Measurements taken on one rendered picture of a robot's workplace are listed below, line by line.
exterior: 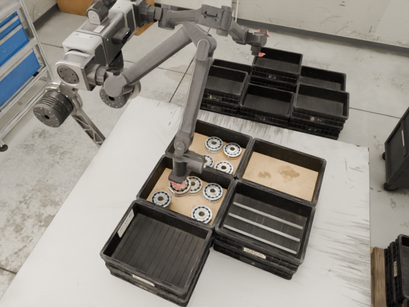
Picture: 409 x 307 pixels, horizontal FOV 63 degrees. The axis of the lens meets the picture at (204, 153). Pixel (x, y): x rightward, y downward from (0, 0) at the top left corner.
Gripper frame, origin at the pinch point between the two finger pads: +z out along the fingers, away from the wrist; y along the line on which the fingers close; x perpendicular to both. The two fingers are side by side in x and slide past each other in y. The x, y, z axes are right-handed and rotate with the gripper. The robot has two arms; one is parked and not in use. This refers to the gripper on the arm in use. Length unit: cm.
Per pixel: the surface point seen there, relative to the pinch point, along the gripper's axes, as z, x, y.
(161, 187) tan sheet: 22.5, 13.6, 6.1
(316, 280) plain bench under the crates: 31, -73, -3
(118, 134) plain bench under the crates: 38, 61, 37
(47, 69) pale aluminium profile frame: 88, 195, 110
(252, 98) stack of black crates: 69, 1, 141
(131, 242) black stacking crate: 22.1, 12.0, -26.0
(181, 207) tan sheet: 21.8, -1.1, -0.3
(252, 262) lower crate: 28, -42, -9
